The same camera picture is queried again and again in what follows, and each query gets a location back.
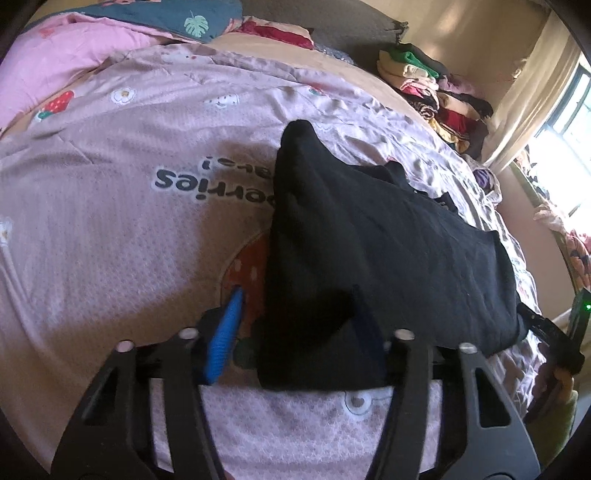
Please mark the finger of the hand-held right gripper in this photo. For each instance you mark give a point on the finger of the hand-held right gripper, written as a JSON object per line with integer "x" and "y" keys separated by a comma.
{"x": 538, "y": 325}

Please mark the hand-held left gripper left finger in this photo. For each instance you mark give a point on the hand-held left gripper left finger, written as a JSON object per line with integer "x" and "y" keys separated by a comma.
{"x": 226, "y": 332}

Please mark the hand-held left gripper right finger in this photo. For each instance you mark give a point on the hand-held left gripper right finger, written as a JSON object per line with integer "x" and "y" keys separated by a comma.
{"x": 369, "y": 332}

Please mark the black sweater with orange patches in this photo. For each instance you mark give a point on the black sweater with orange patches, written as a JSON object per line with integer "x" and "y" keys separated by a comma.
{"x": 369, "y": 230}

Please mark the pile of folded clothes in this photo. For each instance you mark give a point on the pile of folded clothes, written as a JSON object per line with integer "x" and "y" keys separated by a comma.
{"x": 438, "y": 101}

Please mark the pink floral cloth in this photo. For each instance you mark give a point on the pink floral cloth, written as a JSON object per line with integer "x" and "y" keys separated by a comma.
{"x": 577, "y": 249}

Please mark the lilac strawberry print bed sheet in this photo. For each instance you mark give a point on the lilac strawberry print bed sheet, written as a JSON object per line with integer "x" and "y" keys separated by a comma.
{"x": 115, "y": 230}

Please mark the purple and beige garment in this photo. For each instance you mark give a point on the purple and beige garment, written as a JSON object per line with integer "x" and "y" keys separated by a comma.
{"x": 482, "y": 177}

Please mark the window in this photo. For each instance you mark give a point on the window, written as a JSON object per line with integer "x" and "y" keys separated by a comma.
{"x": 572, "y": 134}

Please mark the cream curtain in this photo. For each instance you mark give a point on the cream curtain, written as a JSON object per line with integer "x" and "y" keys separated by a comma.
{"x": 531, "y": 106}

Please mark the beige sheet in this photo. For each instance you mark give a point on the beige sheet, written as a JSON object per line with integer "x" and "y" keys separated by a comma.
{"x": 360, "y": 78}

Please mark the grey patterned pillow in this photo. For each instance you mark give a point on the grey patterned pillow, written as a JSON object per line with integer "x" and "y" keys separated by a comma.
{"x": 332, "y": 53}

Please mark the red cloth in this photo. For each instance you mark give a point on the red cloth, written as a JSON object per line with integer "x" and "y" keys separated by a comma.
{"x": 277, "y": 32}

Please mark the pink quilt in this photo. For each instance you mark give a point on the pink quilt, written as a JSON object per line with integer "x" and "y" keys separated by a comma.
{"x": 55, "y": 60}

